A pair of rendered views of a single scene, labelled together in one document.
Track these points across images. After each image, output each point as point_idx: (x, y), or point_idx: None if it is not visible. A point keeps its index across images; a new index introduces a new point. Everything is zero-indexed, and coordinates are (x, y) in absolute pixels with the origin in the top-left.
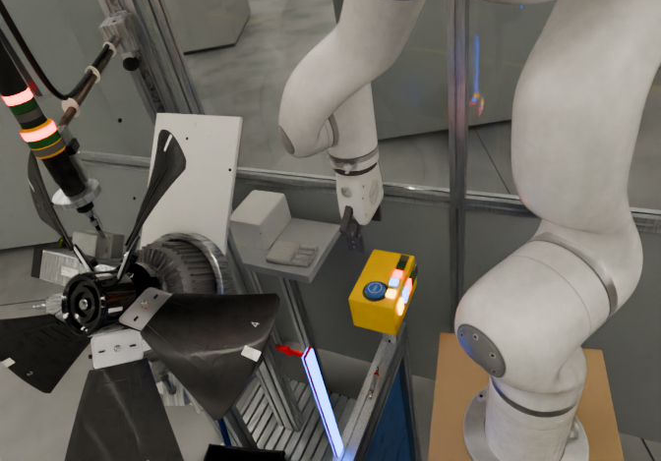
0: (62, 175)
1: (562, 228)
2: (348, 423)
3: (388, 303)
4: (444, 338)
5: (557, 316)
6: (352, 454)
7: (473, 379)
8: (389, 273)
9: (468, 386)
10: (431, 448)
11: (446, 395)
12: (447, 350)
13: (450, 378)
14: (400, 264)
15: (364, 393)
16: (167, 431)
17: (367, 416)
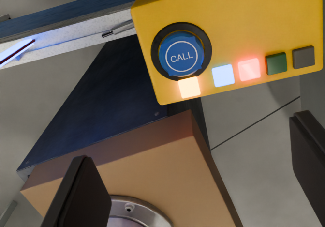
0: None
1: None
2: (61, 29)
3: (165, 93)
4: (185, 143)
5: None
6: (38, 56)
7: (149, 189)
8: (244, 49)
9: (138, 188)
10: (51, 183)
11: (111, 174)
12: (169, 153)
13: (134, 170)
14: (278, 64)
15: (106, 22)
16: None
17: (84, 44)
